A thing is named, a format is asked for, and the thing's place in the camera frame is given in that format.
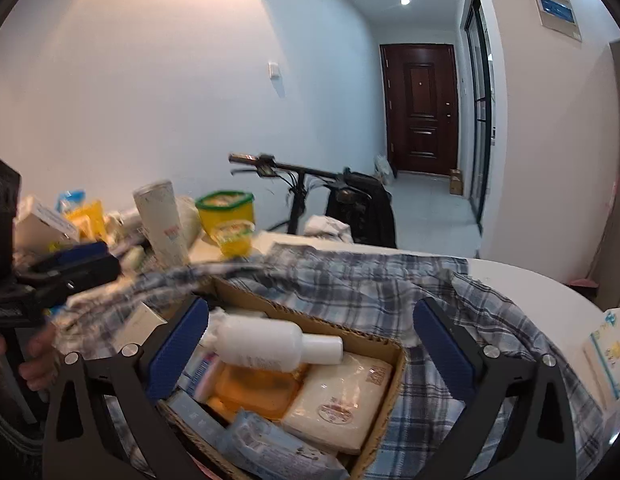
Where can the yellow tub with green lid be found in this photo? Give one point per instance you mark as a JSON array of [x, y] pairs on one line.
[[224, 207]]

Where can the person's left hand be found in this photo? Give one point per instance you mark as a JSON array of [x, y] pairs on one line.
[[42, 360]]

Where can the orange plastic case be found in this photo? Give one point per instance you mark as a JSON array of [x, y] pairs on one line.
[[255, 392]]

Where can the beige tall cabinet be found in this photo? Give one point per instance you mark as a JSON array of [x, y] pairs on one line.
[[617, 160]]

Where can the white soft pack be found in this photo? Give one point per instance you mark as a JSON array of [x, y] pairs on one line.
[[335, 405]]

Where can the yellow wipes pack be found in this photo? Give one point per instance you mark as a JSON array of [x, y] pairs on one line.
[[87, 220]]

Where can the dark red entrance door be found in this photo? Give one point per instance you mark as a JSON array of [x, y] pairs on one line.
[[420, 110]]

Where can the blue plaid cloth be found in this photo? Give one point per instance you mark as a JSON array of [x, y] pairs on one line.
[[365, 285]]

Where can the white cylindrical cup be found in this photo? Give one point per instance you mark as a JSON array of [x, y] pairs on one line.
[[159, 225]]

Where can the printed cardboard box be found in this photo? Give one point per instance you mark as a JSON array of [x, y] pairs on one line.
[[370, 345]]

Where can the small brown cardboard box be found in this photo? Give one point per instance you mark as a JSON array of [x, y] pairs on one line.
[[455, 182]]

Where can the small yellow container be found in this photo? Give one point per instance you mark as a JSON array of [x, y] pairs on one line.
[[234, 240]]

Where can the person's left forearm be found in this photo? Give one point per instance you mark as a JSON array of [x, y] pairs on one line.
[[9, 440]]

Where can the white plastic bag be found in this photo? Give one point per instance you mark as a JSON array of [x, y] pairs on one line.
[[385, 167]]

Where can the black bicycle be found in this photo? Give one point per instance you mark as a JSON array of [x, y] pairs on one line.
[[290, 167]]

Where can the light blue packet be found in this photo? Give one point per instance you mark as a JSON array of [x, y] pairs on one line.
[[70, 199]]

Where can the pale blue wipes pack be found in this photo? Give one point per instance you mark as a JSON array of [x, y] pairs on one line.
[[270, 445]]

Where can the large white carton box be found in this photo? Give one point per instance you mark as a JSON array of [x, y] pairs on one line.
[[44, 220]]

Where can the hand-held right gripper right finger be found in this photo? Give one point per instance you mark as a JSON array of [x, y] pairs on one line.
[[445, 355]]

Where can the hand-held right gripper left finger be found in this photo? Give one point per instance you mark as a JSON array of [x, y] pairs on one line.
[[177, 350]]

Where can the white wall switch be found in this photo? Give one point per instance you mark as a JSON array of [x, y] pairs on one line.
[[274, 70]]

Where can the black bag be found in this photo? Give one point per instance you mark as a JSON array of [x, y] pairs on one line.
[[360, 210]]

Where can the grey electrical panel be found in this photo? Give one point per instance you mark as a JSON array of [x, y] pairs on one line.
[[552, 5]]

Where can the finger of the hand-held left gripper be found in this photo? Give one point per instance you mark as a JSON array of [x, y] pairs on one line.
[[79, 255], [89, 272]]

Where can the blue and white small box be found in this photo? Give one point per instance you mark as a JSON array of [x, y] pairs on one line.
[[202, 372]]

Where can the white tissue pack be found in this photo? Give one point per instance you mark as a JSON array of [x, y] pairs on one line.
[[610, 350]]

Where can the white plastic bottle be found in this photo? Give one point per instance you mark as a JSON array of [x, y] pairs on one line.
[[260, 342]]

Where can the black framed glass door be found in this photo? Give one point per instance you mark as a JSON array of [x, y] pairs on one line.
[[477, 110]]

